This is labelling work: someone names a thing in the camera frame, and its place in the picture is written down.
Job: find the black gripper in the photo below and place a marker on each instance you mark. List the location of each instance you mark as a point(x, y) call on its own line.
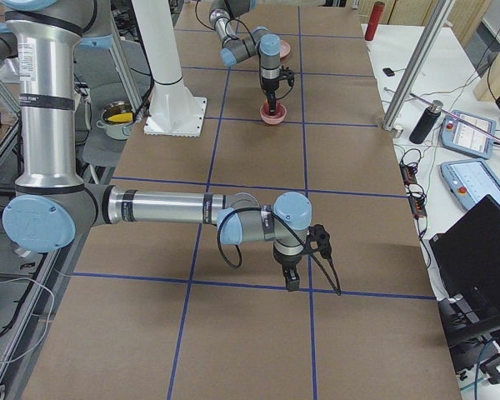
point(287, 263)
point(270, 84)

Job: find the pink bowl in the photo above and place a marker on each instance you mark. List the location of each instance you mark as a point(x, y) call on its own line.
point(273, 119)

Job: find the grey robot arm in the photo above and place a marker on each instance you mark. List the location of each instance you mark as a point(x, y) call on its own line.
point(259, 42)
point(53, 205)

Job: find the pink plate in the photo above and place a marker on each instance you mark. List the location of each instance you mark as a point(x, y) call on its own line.
point(285, 49)

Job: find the steel bowl with corn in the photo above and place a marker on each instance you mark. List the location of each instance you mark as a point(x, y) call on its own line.
point(116, 120)

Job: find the red cylinder tube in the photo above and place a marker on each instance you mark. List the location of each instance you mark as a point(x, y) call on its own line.
point(374, 20)

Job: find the brown paper table cover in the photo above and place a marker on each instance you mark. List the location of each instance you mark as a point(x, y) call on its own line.
point(156, 310)

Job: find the orange black usb hub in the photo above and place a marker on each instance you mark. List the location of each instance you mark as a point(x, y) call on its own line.
point(416, 194)

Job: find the black water bottle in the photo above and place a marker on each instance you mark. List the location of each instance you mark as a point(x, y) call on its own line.
point(426, 122)

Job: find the black laptop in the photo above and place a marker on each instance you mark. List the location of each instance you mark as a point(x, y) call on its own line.
point(468, 253)

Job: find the upper teach pendant tablet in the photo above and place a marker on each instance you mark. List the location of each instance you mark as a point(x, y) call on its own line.
point(459, 137)

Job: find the teach pendant tablet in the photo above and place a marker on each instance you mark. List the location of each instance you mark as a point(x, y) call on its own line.
point(459, 137)
point(470, 181)

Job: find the lower teach pendant tablet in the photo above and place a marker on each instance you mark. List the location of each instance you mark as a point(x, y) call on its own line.
point(470, 181)

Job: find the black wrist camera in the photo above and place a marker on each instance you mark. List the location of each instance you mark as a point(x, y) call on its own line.
point(287, 74)

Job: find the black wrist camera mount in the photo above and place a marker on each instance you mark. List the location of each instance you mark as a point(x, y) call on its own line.
point(318, 241)

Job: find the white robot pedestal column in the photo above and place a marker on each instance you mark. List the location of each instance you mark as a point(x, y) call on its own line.
point(173, 110)

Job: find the small black pad with cable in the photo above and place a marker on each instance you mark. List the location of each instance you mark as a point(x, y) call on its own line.
point(388, 71)

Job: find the aluminium frame post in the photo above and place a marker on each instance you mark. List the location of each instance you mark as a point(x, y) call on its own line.
point(419, 55)

